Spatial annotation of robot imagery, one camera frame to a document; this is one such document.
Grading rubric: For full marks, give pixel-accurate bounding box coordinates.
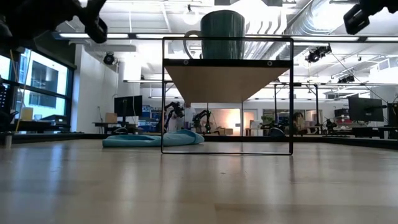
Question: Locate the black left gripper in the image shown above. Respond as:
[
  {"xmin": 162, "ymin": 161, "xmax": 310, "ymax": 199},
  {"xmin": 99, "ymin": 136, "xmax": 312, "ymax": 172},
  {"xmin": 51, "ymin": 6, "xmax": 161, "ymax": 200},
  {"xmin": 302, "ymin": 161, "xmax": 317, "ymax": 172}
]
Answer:
[{"xmin": 79, "ymin": 0, "xmax": 108, "ymax": 44}]

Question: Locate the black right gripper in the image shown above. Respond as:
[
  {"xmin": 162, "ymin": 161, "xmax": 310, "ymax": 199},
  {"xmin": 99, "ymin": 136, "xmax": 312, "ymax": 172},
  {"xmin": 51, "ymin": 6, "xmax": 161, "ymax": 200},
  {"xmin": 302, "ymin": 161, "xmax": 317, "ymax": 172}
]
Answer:
[{"xmin": 343, "ymin": 0, "xmax": 383, "ymax": 35}]

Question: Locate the green ceramic mug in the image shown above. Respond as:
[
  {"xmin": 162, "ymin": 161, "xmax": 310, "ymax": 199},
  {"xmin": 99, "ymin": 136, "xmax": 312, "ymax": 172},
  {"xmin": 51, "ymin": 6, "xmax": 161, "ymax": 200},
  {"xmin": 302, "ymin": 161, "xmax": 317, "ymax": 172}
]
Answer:
[{"xmin": 183, "ymin": 9, "xmax": 246, "ymax": 60}]

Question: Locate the black overhead beam with lights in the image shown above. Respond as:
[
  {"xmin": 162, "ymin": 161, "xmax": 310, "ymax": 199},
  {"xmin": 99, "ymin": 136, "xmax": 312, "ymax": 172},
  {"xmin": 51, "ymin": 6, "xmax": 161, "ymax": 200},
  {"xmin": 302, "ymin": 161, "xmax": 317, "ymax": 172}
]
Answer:
[{"xmin": 52, "ymin": 32, "xmax": 398, "ymax": 43}]

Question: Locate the black computer monitor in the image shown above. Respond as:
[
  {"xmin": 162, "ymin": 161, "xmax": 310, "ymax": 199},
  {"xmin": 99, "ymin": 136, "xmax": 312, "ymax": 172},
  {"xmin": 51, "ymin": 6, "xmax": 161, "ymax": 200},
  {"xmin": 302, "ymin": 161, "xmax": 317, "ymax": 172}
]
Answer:
[
  {"xmin": 114, "ymin": 95, "xmax": 143, "ymax": 118},
  {"xmin": 387, "ymin": 102, "xmax": 398, "ymax": 127},
  {"xmin": 348, "ymin": 96, "xmax": 385, "ymax": 123}
]

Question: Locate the yellow box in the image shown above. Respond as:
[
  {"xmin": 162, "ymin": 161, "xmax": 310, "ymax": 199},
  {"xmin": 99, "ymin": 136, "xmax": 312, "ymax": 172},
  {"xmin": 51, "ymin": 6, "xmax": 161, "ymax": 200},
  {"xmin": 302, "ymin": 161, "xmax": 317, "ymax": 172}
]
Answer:
[{"xmin": 21, "ymin": 107, "xmax": 34, "ymax": 121}]

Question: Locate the person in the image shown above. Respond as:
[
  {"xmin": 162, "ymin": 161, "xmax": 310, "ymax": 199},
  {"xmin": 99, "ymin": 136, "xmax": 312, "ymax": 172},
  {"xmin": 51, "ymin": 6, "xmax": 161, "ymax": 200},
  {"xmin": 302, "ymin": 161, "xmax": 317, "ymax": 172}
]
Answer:
[
  {"xmin": 292, "ymin": 111, "xmax": 308, "ymax": 133},
  {"xmin": 183, "ymin": 104, "xmax": 197, "ymax": 131}
]

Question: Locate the light blue cloth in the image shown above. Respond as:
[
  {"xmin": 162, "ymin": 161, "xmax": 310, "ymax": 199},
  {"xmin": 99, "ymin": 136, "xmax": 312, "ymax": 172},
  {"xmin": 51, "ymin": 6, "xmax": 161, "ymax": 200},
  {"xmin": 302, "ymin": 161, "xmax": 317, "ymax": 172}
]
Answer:
[{"xmin": 102, "ymin": 129, "xmax": 205, "ymax": 148}]

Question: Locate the yellow extension cable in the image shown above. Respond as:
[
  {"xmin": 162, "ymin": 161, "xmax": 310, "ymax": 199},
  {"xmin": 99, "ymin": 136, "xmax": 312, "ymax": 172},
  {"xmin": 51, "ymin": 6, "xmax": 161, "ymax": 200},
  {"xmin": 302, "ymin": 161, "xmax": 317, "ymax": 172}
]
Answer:
[{"xmin": 9, "ymin": 49, "xmax": 32, "ymax": 133}]

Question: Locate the black table rail frame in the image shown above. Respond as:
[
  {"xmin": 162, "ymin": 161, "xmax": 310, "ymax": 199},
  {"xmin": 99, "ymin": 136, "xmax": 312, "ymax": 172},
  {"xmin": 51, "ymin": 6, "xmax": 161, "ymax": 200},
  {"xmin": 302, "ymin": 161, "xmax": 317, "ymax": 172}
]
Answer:
[{"xmin": 0, "ymin": 132, "xmax": 398, "ymax": 151}]

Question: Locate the wooden shelf with black frame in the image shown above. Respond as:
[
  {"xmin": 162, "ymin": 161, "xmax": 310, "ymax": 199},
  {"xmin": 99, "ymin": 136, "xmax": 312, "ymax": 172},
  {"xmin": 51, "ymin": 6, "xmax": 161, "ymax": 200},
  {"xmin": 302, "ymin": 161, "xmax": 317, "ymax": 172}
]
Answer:
[{"xmin": 160, "ymin": 36, "xmax": 295, "ymax": 156}]

